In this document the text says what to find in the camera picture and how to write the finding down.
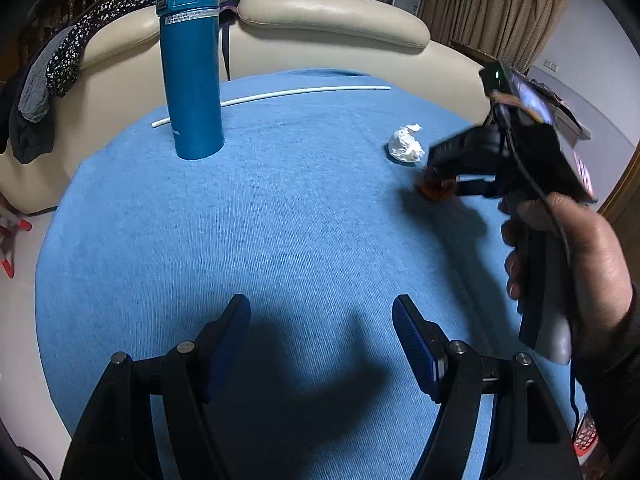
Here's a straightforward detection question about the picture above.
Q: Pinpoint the wooden door frame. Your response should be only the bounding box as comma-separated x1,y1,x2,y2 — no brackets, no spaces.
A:
597,140,640,233

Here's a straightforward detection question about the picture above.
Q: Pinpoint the grey garment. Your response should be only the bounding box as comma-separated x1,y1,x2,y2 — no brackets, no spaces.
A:
17,27,76,123

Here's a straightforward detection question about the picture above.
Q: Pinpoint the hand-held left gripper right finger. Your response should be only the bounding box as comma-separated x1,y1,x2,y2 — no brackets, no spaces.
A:
391,294,583,480

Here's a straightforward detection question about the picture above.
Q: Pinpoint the blue thermos bottle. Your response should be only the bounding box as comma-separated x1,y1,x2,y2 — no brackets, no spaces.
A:
155,0,226,161

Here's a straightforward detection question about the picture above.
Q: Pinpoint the dark garment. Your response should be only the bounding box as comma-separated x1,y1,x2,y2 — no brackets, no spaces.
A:
0,70,53,163

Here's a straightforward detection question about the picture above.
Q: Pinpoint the black dotted garment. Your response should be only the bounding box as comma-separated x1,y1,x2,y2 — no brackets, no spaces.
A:
46,0,158,98

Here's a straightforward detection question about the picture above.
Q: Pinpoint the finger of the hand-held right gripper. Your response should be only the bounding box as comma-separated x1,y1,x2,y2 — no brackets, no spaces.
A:
425,127,503,182
452,174,503,199

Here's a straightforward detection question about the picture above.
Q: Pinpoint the orange wrapper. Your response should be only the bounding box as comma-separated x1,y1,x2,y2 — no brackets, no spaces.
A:
417,172,460,203

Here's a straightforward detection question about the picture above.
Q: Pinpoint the thin white plastic tube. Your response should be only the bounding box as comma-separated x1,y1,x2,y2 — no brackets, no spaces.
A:
151,85,392,128

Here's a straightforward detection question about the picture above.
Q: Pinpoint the crumpled white tissue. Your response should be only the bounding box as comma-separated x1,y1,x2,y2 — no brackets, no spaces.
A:
387,123,426,165

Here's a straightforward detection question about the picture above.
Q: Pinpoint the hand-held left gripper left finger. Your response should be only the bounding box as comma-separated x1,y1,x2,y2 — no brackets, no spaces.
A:
60,294,252,480

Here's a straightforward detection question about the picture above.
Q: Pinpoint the person's right forearm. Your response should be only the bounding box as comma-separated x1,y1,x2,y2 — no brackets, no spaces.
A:
570,285,640,476

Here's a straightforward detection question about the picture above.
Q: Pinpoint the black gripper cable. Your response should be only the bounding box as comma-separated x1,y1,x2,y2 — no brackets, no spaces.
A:
500,125,585,428

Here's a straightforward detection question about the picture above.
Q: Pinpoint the colourful strapped bag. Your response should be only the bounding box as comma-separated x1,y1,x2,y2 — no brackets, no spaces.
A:
220,0,249,82

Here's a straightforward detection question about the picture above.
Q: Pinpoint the striped beige curtain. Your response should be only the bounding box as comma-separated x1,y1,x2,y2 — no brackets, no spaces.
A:
415,0,576,73

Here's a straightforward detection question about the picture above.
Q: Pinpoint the red mesh basket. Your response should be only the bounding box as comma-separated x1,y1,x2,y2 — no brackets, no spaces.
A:
574,412,602,468

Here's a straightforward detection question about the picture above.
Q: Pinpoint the dark wooden shelf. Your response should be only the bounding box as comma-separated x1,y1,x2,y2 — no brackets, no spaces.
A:
20,0,156,51

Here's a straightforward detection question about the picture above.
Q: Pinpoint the cream leather sofa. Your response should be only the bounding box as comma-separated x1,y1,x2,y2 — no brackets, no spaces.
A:
0,0,493,216

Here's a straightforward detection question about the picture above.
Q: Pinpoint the person's right hand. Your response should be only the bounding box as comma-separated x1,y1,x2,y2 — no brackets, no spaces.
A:
501,192,636,348

